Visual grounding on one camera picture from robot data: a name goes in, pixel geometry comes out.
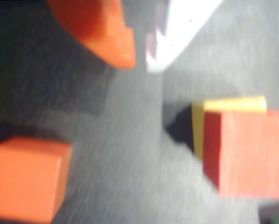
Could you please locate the dark grey table mat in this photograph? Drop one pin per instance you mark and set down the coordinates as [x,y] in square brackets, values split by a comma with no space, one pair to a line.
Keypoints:
[130,140]

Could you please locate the orange cube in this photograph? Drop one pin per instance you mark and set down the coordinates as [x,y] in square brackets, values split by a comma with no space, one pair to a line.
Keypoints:
[25,179]

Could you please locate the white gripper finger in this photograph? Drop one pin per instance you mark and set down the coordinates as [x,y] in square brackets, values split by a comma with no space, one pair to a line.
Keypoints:
[183,23]

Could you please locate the yellow cube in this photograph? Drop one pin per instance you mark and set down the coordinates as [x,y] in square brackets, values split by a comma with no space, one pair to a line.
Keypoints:
[232,103]

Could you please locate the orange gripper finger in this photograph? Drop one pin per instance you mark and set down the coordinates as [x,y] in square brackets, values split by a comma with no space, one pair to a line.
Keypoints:
[99,30]

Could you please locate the red cube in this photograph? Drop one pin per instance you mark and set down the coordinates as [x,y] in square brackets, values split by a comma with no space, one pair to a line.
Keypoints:
[251,154]

